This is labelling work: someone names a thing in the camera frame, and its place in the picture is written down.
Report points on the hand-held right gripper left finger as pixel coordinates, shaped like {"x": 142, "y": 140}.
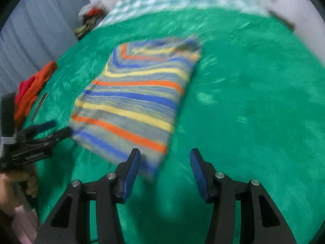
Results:
{"x": 132, "y": 174}

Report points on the green plaid bed sheet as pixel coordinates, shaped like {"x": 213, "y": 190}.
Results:
{"x": 165, "y": 0}

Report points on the striped knit sweater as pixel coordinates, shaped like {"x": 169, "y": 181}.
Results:
{"x": 134, "y": 99}

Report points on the person's left hand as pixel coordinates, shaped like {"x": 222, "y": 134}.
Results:
{"x": 11, "y": 190}

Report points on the green floral blanket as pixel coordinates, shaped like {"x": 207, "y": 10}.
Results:
{"x": 241, "y": 106}

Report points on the pile of assorted clothes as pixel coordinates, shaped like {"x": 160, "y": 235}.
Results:
{"x": 90, "y": 17}

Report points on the grey curtain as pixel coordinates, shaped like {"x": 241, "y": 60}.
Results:
{"x": 38, "y": 30}

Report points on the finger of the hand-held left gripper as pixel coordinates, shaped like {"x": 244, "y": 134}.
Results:
{"x": 47, "y": 125}
{"x": 62, "y": 133}

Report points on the thin dark strip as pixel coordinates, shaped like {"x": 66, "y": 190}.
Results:
{"x": 40, "y": 105}

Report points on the person's left forearm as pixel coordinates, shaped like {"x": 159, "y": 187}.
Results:
{"x": 26, "y": 223}

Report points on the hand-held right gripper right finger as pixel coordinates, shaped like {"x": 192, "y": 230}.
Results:
{"x": 199, "y": 176}

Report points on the orange cloth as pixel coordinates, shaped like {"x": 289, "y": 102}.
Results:
{"x": 38, "y": 86}

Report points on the red cloth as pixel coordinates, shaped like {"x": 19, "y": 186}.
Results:
{"x": 24, "y": 90}

